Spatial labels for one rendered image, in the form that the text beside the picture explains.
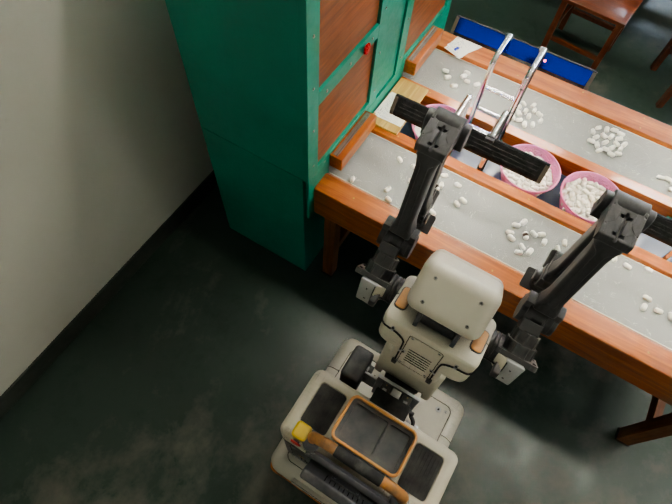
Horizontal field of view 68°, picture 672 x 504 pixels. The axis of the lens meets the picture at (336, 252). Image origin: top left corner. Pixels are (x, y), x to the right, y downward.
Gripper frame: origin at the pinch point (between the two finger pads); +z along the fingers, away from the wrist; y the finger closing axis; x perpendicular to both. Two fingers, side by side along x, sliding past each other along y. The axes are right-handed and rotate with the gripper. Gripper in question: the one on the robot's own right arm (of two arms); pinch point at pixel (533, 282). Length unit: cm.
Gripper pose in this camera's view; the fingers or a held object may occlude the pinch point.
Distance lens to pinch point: 177.5
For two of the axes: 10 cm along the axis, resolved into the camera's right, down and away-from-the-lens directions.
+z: 2.0, 0.7, 9.8
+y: -8.6, -4.7, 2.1
